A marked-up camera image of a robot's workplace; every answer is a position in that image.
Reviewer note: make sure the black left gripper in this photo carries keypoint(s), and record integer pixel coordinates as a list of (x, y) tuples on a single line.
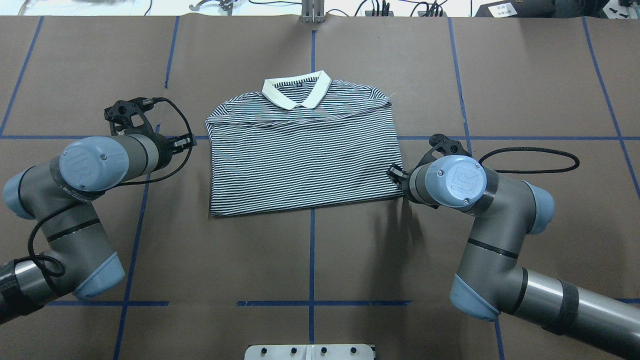
[(165, 145)]

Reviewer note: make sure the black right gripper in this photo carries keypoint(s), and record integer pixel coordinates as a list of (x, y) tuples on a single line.
[(406, 178)]

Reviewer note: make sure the striped polo shirt white collar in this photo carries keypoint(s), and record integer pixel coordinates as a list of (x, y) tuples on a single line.
[(301, 142)]

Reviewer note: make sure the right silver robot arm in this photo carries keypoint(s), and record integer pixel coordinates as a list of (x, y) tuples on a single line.
[(488, 281)]

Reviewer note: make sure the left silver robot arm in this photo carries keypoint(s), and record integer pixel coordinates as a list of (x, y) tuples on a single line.
[(69, 251)]

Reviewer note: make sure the black box with white label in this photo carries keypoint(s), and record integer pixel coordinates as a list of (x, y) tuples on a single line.
[(517, 9)]

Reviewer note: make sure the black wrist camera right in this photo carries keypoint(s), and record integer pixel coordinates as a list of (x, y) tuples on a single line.
[(442, 146)]

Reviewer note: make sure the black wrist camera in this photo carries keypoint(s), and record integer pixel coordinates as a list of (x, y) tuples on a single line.
[(127, 117), (442, 146)]

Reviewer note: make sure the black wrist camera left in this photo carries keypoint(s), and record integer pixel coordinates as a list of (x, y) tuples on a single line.
[(127, 117)]

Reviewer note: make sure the aluminium frame post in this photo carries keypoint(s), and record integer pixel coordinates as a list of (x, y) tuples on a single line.
[(313, 11)]

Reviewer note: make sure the white camera mast with base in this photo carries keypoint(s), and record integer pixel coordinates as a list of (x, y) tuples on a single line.
[(336, 351)]

